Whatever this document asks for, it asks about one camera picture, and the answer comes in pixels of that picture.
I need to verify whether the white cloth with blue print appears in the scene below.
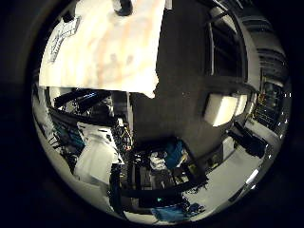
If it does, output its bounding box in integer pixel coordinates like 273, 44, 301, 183
47, 15, 82, 64

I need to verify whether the white rectangular box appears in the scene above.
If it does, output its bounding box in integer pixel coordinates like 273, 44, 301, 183
203, 92, 249, 128

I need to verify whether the blue bag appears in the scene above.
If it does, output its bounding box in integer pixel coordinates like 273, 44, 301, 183
164, 141, 188, 169

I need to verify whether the black chair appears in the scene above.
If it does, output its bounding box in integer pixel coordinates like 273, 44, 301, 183
227, 121, 268, 160

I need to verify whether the black shelf cart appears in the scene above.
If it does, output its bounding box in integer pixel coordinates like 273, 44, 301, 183
125, 136, 210, 208

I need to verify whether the blue plastic bin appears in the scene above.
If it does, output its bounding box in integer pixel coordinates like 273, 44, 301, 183
151, 202, 207, 223

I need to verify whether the black metal frame rack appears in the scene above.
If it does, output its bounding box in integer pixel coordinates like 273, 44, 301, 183
204, 4, 250, 84

